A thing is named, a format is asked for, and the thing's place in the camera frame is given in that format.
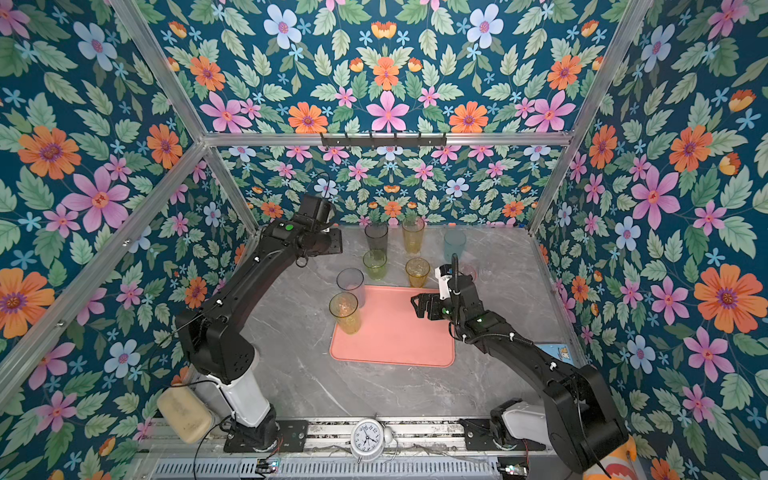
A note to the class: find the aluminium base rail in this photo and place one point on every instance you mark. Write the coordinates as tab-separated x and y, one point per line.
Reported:
446	447

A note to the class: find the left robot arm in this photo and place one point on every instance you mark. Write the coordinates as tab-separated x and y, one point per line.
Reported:
210	334

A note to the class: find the tall yellow glass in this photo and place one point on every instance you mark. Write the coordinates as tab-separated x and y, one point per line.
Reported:
413	233

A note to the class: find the beige sponge block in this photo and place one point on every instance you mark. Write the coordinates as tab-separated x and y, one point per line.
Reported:
185	413

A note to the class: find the orange plush toy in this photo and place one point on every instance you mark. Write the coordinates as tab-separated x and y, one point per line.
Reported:
620	464

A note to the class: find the tall green glass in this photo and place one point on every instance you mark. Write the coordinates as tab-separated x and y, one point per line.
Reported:
344	307

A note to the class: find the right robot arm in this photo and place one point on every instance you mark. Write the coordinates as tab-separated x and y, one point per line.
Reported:
582	421

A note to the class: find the pink plastic tray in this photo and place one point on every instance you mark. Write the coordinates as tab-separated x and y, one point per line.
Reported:
392	334

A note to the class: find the tall grey smoky glass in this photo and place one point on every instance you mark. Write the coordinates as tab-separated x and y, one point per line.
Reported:
377	237

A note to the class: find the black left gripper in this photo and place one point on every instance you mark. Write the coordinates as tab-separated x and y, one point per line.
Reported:
337	241

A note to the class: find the white alarm clock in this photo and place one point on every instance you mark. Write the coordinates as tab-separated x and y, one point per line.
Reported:
367	440

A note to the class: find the teal frosted glass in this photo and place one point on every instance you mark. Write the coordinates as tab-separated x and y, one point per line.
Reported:
454	243

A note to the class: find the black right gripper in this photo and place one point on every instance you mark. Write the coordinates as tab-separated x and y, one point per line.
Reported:
424	299

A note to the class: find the short pink glass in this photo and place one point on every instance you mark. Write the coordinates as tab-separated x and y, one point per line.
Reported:
470	270

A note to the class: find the black hook rail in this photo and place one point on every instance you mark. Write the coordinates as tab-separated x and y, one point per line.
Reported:
370	140

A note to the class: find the short green glass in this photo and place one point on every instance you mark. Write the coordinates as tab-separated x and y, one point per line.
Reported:
375	263

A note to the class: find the short yellow glass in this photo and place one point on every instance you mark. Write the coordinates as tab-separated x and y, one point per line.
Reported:
417	269

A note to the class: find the clear blue tall glass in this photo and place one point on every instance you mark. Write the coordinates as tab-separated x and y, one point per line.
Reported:
352	280

